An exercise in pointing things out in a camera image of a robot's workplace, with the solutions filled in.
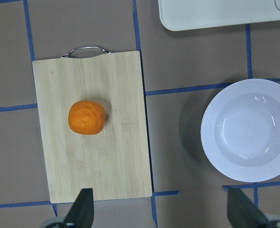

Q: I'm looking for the cream bear tray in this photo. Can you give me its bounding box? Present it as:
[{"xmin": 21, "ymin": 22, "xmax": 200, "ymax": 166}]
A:
[{"xmin": 158, "ymin": 0, "xmax": 280, "ymax": 31}]

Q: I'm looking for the white round plate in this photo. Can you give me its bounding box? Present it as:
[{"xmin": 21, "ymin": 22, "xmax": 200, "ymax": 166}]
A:
[{"xmin": 200, "ymin": 79, "xmax": 280, "ymax": 182}]

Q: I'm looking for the wooden cutting board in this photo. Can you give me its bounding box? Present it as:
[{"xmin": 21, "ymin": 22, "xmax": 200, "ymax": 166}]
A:
[{"xmin": 32, "ymin": 51, "xmax": 152, "ymax": 203}]

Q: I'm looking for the brown paper table cover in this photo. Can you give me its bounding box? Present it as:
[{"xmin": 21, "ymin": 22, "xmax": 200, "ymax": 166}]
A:
[{"xmin": 0, "ymin": 0, "xmax": 280, "ymax": 228}]

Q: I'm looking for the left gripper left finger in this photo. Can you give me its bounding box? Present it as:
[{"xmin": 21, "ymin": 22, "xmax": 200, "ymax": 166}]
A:
[{"xmin": 63, "ymin": 188, "xmax": 94, "ymax": 228}]

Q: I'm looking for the orange fruit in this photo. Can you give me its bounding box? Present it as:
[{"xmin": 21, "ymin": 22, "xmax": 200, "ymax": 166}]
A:
[{"xmin": 68, "ymin": 100, "xmax": 106, "ymax": 135}]

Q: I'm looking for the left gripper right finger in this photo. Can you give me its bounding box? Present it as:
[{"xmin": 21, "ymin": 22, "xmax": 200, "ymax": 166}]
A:
[{"xmin": 227, "ymin": 188, "xmax": 269, "ymax": 228}]

